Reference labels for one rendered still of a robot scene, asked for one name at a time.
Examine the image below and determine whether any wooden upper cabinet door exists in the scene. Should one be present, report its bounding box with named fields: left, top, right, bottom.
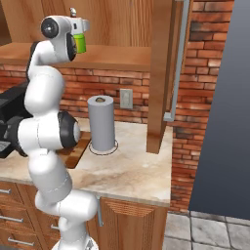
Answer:
left=146, top=0, right=186, bottom=155

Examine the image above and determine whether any wooden cabinet door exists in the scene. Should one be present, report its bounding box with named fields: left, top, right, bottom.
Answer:
left=97, top=196, right=169, bottom=250
left=146, top=0, right=186, bottom=155

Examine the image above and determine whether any grey wall outlet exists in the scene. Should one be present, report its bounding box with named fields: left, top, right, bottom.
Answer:
left=119, top=88, right=134, bottom=110

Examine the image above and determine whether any black countertop appliance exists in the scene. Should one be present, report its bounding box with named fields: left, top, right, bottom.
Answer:
left=0, top=80, right=34, bottom=160

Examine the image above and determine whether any wooden drawer front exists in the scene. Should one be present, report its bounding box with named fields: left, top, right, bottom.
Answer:
left=0, top=181, right=24, bottom=210
left=0, top=227, right=45, bottom=250
left=0, top=204, right=35, bottom=232
left=29, top=208, right=66, bottom=250

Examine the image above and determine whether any wooden cutting board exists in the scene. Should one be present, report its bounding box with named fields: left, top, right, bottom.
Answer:
left=54, top=130, right=93, bottom=170

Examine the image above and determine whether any dark grey fridge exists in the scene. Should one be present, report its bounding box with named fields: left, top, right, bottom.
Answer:
left=187, top=0, right=250, bottom=222

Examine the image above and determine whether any grey paper towel roll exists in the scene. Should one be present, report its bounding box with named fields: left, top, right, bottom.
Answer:
left=86, top=94, right=116, bottom=152

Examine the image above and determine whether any wooden lower cabinet door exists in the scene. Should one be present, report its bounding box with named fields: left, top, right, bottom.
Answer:
left=97, top=196, right=169, bottom=250

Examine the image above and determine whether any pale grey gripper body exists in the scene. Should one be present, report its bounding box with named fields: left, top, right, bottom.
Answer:
left=80, top=19, right=92, bottom=34

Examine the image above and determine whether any long grey cabinet door handle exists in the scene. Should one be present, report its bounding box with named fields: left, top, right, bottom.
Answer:
left=163, top=0, right=191, bottom=123

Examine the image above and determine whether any round paper towel holder base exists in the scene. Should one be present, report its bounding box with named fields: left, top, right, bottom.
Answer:
left=88, top=139, right=119, bottom=156

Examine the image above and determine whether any grey lower cabinet door handle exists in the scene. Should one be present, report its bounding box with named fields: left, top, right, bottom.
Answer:
left=96, top=194, right=104, bottom=229

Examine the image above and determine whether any wooden upper cabinet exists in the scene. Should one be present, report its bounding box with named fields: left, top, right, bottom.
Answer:
left=0, top=0, right=174, bottom=73

